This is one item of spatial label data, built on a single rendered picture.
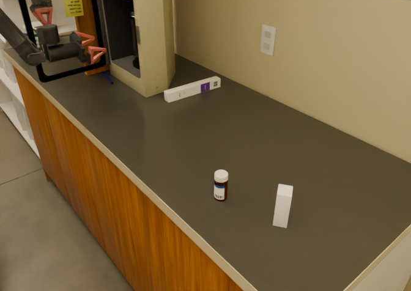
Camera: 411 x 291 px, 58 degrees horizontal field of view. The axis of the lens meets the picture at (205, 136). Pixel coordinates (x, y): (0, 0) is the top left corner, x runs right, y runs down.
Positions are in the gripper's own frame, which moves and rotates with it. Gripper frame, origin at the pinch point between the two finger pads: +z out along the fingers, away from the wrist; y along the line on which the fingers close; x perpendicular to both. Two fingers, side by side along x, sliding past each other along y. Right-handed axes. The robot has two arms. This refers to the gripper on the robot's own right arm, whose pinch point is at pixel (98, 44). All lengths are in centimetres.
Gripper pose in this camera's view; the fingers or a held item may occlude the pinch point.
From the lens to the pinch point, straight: 155.0
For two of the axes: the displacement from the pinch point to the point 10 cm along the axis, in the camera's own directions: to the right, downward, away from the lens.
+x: -1.8, 7.1, 6.8
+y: -6.1, -6.2, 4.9
